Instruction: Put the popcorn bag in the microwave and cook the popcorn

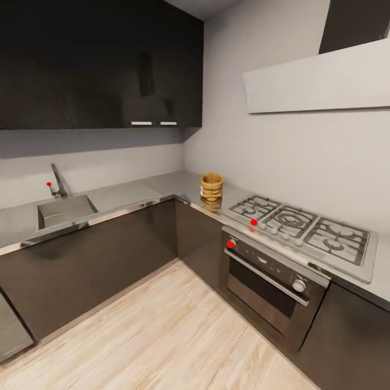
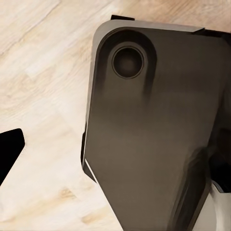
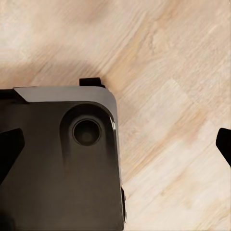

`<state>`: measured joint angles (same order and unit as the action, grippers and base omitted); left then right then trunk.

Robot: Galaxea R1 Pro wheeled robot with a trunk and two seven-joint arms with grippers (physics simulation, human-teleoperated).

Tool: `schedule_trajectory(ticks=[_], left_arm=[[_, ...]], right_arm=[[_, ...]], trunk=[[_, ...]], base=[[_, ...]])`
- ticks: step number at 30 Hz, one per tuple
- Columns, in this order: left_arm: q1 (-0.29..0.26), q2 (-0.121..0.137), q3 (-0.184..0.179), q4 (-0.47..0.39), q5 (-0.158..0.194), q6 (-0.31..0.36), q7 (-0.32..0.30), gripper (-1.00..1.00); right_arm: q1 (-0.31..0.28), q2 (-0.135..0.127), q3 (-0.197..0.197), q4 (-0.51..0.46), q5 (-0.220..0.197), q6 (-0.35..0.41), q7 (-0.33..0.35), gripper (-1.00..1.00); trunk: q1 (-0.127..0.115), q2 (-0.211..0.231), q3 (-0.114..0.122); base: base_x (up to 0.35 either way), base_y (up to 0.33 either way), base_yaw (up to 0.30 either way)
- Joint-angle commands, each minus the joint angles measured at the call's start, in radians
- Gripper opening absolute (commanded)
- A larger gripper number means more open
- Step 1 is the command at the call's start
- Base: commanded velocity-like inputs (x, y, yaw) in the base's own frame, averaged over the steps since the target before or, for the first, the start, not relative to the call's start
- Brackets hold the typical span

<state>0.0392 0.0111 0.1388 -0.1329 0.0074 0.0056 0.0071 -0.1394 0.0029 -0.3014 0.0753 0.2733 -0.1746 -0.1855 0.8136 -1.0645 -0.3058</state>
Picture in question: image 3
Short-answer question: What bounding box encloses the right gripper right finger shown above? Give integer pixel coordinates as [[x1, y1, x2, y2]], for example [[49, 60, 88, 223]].
[[216, 128, 231, 166]]

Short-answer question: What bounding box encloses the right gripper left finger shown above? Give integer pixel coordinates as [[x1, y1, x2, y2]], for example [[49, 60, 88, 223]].
[[0, 128, 25, 185]]

